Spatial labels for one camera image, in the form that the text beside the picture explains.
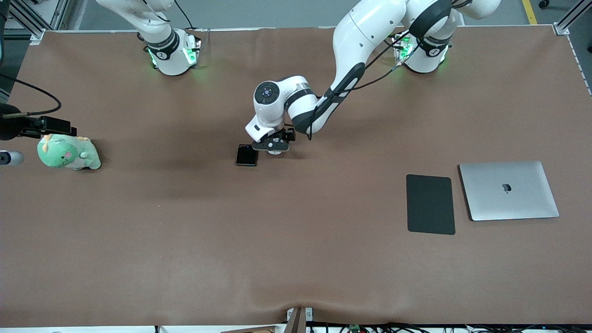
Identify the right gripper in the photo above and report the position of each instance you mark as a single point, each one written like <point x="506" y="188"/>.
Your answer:
<point x="10" y="128"/>

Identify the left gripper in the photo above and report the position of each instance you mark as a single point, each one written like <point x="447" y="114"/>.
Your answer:
<point x="288" y="133"/>

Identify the black smartphone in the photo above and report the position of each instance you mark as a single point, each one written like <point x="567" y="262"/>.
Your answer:
<point x="247" y="156"/>

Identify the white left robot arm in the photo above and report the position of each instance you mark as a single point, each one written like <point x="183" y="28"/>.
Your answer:
<point x="365" y="37"/>

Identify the black mouse pad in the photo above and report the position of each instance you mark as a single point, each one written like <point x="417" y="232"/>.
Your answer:
<point x="430" y="204"/>

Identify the green plush dinosaur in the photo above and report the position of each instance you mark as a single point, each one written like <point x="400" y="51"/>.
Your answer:
<point x="64" y="155"/>

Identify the brown table cover mat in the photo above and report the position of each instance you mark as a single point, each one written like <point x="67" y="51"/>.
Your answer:
<point x="296" y="240"/>

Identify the silver closed laptop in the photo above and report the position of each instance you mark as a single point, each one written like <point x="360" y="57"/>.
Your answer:
<point x="508" y="190"/>

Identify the black caster wheel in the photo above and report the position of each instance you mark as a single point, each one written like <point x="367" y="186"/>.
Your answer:
<point x="544" y="3"/>

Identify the aluminium frame struts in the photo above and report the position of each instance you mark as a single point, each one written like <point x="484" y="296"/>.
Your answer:
<point x="53" y="14"/>

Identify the metal table edge bracket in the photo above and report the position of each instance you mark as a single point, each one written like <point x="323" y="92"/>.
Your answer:
<point x="296" y="320"/>

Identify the aluminium frame corner post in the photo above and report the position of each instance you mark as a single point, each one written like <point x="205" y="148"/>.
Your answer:
<point x="571" y="16"/>

